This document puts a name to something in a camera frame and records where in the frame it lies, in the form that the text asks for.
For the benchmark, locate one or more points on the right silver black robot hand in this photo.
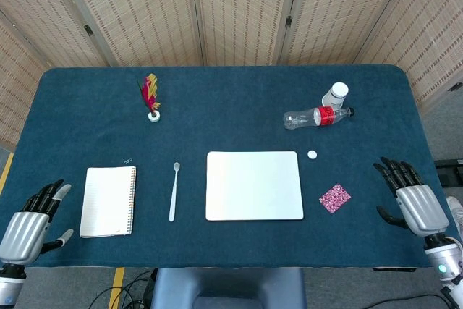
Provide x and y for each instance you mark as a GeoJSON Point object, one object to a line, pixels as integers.
{"type": "Point", "coordinates": [421, 207]}

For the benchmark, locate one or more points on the white rectangular board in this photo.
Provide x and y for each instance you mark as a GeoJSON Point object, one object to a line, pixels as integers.
{"type": "Point", "coordinates": [253, 186]}

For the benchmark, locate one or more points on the white small bottle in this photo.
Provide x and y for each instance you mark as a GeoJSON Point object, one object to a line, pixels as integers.
{"type": "Point", "coordinates": [336, 95]}

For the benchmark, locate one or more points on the metal screen hinge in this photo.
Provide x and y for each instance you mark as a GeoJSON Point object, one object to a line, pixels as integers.
{"type": "Point", "coordinates": [288, 20]}
{"type": "Point", "coordinates": [87, 29]}

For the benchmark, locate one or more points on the woven folding screen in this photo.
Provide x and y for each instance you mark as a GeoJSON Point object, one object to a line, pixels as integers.
{"type": "Point", "coordinates": [235, 8]}

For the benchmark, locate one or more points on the white round disc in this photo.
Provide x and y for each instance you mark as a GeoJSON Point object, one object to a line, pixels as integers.
{"type": "Point", "coordinates": [312, 155]}

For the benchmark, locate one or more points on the black floor stand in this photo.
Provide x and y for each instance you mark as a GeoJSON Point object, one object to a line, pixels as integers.
{"type": "Point", "coordinates": [448, 168]}

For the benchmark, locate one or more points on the white toothbrush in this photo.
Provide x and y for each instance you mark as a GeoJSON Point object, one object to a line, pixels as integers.
{"type": "Point", "coordinates": [173, 197]}

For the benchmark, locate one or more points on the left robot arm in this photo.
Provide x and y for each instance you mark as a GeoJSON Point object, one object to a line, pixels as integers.
{"type": "Point", "coordinates": [9, 282]}

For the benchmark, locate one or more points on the colourful feather shuttlecock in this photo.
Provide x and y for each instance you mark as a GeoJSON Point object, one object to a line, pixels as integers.
{"type": "Point", "coordinates": [151, 95]}

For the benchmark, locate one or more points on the metal paper clip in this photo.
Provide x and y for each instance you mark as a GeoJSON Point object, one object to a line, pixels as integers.
{"type": "Point", "coordinates": [127, 161]}

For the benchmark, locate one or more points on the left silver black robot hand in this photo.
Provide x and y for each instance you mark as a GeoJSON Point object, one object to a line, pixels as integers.
{"type": "Point", "coordinates": [25, 229]}

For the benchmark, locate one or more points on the blue tablecloth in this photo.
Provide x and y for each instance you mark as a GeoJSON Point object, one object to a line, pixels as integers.
{"type": "Point", "coordinates": [231, 124]}

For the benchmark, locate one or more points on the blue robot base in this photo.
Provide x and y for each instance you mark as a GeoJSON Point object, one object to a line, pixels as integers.
{"type": "Point", "coordinates": [228, 285]}

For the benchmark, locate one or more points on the pink patterned square cloth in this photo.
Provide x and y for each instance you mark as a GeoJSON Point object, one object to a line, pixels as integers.
{"type": "Point", "coordinates": [334, 197]}

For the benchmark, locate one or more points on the spiral notebook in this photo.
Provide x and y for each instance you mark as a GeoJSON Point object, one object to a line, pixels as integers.
{"type": "Point", "coordinates": [106, 202]}

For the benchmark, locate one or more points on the empty red-label plastic bottle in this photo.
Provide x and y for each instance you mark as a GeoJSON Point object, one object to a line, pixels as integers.
{"type": "Point", "coordinates": [307, 118]}

